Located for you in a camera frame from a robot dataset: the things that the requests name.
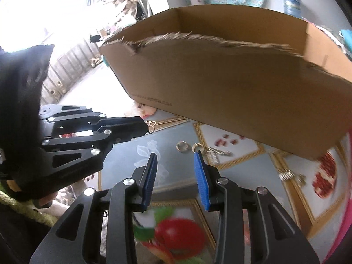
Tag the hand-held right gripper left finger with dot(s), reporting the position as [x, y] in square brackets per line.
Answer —
[150, 184]

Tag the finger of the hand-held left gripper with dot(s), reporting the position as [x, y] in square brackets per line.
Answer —
[123, 122]
[126, 134]

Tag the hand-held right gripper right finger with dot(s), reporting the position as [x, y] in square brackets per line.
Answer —
[202, 184]

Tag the small gold earring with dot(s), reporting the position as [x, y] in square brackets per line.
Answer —
[150, 128]

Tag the torn brown cardboard box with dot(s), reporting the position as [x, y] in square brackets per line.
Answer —
[220, 88]

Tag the person's left forearm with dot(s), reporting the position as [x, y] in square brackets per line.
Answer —
[16, 203]

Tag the person's left hand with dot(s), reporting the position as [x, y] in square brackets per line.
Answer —
[45, 201]

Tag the fruit print tablecloth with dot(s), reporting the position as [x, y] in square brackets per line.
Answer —
[172, 170]

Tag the small silver ribbed clip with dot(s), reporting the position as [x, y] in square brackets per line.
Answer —
[216, 158]
[286, 175]

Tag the small dark metal charm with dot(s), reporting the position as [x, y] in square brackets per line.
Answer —
[301, 180]

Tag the pink blanket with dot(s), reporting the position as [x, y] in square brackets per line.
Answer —
[347, 239]

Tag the blue water bottle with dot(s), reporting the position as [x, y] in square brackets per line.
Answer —
[292, 5]

